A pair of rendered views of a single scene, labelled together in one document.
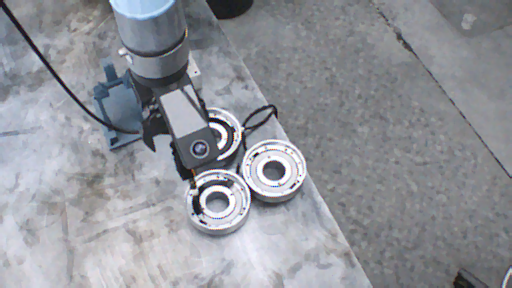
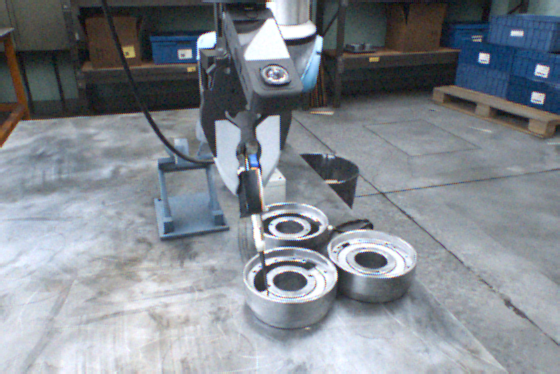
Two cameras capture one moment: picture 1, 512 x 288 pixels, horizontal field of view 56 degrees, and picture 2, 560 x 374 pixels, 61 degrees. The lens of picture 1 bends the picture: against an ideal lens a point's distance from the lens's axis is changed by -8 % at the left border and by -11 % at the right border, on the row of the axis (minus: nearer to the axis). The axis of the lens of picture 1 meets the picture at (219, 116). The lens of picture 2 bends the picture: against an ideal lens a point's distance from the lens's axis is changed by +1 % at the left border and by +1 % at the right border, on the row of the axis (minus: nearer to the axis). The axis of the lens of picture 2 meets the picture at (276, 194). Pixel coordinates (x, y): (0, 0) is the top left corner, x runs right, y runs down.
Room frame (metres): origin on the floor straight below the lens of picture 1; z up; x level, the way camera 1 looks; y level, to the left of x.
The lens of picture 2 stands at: (-0.08, 0.00, 1.14)
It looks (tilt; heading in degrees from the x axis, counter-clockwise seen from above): 26 degrees down; 4
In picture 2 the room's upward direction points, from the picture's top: straight up
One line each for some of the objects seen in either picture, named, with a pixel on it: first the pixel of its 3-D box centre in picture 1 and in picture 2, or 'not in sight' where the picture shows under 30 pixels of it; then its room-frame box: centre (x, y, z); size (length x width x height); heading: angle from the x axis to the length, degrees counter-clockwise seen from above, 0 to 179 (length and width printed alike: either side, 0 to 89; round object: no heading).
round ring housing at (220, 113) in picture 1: (210, 139); (289, 232); (0.47, 0.02, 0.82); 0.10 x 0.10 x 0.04
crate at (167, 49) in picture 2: not in sight; (182, 47); (3.95, 1.06, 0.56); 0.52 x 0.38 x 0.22; 107
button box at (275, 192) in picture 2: (176, 71); (258, 183); (0.62, 0.07, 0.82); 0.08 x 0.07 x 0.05; 20
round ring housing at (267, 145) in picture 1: (273, 172); (370, 265); (0.40, -0.08, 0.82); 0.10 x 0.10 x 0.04
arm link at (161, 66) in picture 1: (153, 46); not in sight; (0.40, 0.07, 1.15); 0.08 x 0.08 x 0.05
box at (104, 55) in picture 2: not in sight; (114, 40); (3.74, 1.56, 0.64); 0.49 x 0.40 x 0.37; 115
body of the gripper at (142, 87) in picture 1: (161, 82); (238, 50); (0.41, 0.07, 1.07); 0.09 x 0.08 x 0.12; 21
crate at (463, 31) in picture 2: not in sight; (467, 34); (4.92, -1.57, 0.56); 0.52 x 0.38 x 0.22; 107
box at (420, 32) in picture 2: not in sight; (412, 25); (4.70, -0.98, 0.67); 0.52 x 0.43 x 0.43; 110
